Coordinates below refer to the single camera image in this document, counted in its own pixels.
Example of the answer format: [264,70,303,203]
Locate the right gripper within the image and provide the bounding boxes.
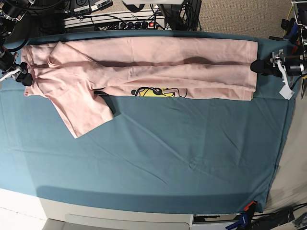
[0,50,34,87]

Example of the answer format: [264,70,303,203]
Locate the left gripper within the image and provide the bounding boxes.
[250,49,307,78]

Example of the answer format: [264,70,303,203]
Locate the pink T-shirt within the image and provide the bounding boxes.
[21,37,258,138]

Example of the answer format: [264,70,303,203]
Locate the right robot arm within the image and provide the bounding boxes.
[0,0,35,87]

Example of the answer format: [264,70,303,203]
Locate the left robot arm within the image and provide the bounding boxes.
[250,0,307,79]

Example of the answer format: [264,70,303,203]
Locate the blue clamp upper right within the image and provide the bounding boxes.
[281,18,299,43]

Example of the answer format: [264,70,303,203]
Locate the teal table cloth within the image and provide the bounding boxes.
[0,30,305,214]

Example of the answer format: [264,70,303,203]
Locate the white power strip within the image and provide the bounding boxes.
[63,10,166,33]

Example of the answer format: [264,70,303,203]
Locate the orange blue clamp bottom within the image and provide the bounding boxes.
[226,201,258,230]

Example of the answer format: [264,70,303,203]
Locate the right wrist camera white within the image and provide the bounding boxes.
[0,67,21,82]

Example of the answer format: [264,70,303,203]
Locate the yellow handled pliers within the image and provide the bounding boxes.
[300,75,307,99]

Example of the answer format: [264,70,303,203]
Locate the black cable bundle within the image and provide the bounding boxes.
[158,0,204,32]

